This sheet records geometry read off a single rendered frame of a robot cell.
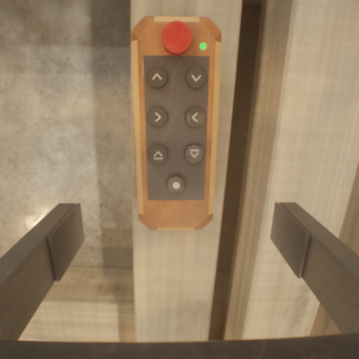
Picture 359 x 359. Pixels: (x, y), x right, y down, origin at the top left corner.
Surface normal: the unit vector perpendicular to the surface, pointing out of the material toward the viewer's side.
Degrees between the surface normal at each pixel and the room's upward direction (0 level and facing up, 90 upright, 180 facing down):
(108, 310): 0
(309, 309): 0
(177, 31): 0
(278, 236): 90
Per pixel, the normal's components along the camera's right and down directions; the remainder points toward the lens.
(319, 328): -1.00, -0.02
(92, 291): 0.04, -0.95
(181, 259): 0.03, 0.30
